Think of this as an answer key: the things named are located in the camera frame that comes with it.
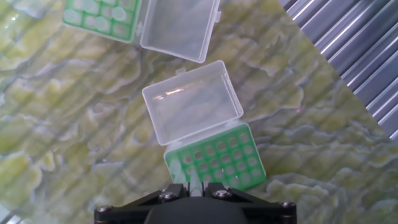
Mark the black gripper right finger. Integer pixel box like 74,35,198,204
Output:
204,182,298,224

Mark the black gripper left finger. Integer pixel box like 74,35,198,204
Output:
95,183,190,224

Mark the green marble patterned mat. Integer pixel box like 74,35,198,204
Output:
0,0,398,224

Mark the clear tip box green rack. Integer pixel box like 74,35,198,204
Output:
142,60,267,191
62,0,222,64

